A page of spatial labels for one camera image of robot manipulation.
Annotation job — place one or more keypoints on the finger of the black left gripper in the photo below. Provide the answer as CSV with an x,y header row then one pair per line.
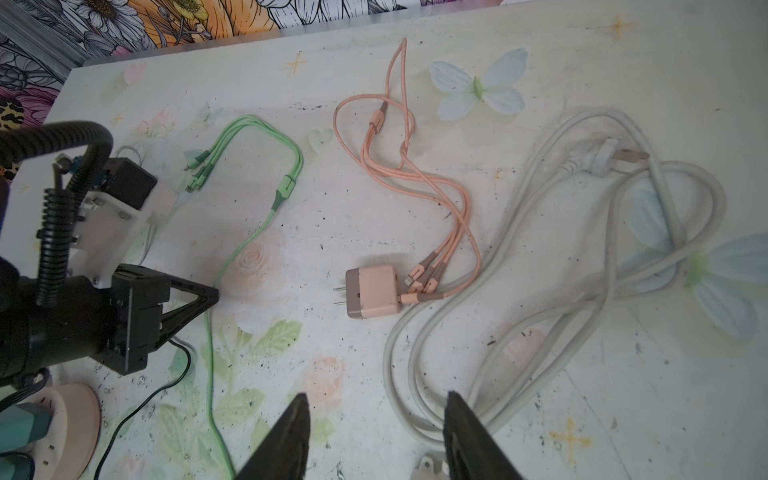
x,y
175,320

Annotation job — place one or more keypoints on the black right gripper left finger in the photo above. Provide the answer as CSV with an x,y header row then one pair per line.
x,y
283,453

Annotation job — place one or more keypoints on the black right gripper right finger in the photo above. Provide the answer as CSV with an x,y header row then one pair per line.
x,y
471,452

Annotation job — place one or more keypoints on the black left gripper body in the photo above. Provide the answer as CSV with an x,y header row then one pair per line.
x,y
118,327

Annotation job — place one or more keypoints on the white blue power strip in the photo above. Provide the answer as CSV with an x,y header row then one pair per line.
x,y
431,467

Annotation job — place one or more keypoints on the teal two-tone charger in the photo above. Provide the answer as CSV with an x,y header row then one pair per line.
x,y
22,425

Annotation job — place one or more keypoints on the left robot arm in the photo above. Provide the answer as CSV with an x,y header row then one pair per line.
x,y
61,202

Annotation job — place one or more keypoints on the round pink power socket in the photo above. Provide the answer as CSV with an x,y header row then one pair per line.
x,y
65,430

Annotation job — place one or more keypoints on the pink charger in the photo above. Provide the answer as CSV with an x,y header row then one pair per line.
x,y
371,292

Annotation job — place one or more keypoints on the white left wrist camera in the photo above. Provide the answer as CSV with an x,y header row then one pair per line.
x,y
124,200

